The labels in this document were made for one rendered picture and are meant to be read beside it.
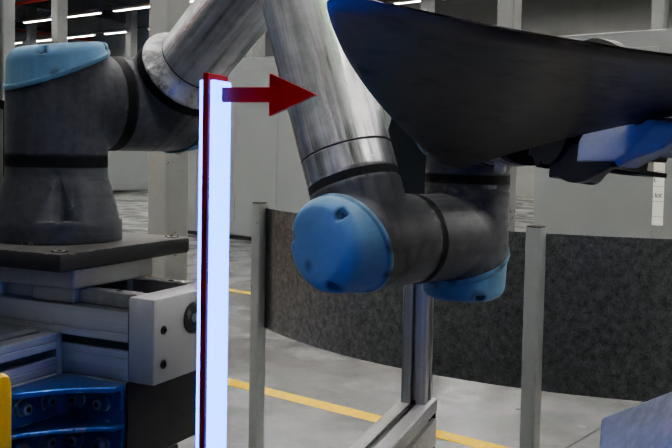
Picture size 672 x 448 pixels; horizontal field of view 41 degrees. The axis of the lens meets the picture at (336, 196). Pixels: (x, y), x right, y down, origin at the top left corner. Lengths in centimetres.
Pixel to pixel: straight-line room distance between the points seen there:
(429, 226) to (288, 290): 214
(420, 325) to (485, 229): 29
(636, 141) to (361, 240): 21
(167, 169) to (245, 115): 397
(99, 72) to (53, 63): 6
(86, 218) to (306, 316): 178
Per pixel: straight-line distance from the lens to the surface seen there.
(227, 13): 101
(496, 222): 77
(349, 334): 261
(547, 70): 44
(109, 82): 107
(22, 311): 105
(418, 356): 104
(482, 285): 77
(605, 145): 57
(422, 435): 102
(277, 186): 1068
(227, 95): 52
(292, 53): 72
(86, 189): 104
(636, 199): 681
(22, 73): 105
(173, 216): 725
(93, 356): 99
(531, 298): 228
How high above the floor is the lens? 115
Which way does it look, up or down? 3 degrees down
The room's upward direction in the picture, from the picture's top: 1 degrees clockwise
